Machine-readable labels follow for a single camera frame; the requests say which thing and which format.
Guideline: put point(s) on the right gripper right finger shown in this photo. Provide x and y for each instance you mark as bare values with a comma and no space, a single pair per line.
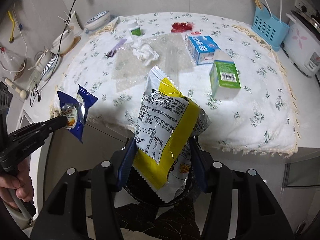
198,164

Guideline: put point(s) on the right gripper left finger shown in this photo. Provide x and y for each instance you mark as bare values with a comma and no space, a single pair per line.
127,156

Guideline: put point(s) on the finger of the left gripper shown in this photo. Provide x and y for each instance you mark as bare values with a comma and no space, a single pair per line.
50,126

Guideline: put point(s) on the blue snack wrapper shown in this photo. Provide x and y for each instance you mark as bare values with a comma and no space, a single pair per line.
76,110

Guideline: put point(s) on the yellow white snack bag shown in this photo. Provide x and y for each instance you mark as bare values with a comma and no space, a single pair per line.
166,120

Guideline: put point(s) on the green drink carton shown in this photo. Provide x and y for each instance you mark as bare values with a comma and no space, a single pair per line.
224,79

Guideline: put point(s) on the white tissue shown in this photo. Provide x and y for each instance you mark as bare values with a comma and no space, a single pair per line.
143,51

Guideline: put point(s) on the blue milk carton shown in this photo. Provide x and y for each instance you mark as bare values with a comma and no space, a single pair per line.
202,48

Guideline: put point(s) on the red mesh net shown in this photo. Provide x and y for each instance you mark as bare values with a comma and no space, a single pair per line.
180,27

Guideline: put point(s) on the black trash bin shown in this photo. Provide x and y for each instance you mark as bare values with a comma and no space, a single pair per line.
168,213

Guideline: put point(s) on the person's left hand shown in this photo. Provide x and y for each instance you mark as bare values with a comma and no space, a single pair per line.
22,183

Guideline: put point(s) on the striped blue plate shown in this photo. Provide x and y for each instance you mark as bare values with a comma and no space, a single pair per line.
50,68

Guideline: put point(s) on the clear bubble wrap sheet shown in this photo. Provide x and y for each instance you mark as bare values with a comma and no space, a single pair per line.
134,60

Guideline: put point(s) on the white floral tablecloth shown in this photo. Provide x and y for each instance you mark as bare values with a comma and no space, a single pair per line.
261,118

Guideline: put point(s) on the wooden trivet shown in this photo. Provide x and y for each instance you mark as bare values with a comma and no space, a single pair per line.
75,42

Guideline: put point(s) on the white paper cup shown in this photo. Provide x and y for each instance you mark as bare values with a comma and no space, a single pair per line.
74,25

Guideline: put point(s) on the blue white patterned bowl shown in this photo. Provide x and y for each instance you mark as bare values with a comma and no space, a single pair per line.
98,21

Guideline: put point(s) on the white green pill bottle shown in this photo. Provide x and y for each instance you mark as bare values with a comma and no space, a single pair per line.
134,28

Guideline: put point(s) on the blue utensil holder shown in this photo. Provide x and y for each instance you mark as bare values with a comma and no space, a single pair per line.
269,28

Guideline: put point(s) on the white rice cooker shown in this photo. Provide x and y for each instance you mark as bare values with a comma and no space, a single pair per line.
301,44

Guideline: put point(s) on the white straw left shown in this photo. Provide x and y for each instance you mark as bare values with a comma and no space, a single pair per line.
268,8

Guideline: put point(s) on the white straw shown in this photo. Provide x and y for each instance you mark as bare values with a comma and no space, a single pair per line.
280,11
268,8

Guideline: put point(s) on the white straw right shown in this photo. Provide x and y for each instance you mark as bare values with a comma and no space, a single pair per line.
280,11

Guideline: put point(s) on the right wall socket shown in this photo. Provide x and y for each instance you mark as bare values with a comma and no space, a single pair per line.
305,7

